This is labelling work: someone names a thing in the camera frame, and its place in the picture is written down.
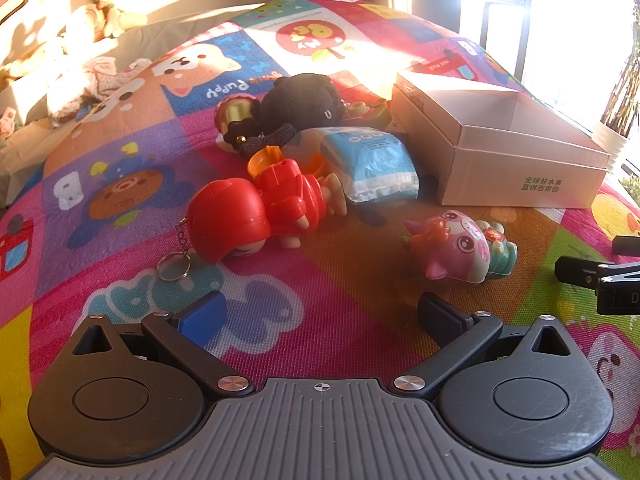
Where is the colourful cartoon play mat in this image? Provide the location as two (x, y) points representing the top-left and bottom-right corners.
(0, 0), (640, 480)

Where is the small multicoloured toy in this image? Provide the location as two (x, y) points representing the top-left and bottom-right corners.
(345, 100), (393, 128)

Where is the potted plant white pot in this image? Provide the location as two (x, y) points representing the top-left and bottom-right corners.
(592, 50), (640, 172)

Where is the blue tissue packet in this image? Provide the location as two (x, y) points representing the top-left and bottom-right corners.
(300, 127), (420, 204)

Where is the red figurine keychain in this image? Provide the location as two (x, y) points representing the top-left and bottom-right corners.
(156, 157), (347, 283)

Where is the black plush toy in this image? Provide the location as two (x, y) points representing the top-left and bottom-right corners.
(222, 73), (347, 161)

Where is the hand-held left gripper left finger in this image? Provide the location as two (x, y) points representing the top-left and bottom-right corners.
(70, 290), (253, 398)

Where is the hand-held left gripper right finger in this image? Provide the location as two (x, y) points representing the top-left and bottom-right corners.
(392, 291), (576, 397)

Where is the white cardboard box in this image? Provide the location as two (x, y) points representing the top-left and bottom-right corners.
(389, 71), (612, 209)

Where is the orange plastic toy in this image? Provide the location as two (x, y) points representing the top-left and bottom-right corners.
(246, 145), (328, 181)

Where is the black-haired doll figurine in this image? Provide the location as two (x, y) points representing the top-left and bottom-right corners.
(214, 92), (262, 153)

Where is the tan plush toy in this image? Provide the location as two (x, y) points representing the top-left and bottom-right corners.
(94, 0), (149, 39)

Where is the pink crumpled cloth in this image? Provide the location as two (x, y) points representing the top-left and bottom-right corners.
(47, 55), (152, 122)

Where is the yellow plush toy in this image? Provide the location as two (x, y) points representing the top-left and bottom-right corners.
(62, 4), (101, 48)

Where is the pink cartoon figurine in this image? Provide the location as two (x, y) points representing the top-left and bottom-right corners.
(400, 210), (519, 285)

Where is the window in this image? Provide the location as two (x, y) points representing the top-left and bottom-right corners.
(459, 0), (640, 137)

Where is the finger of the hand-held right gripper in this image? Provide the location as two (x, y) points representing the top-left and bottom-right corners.
(612, 234), (640, 257)
(554, 255), (640, 292)

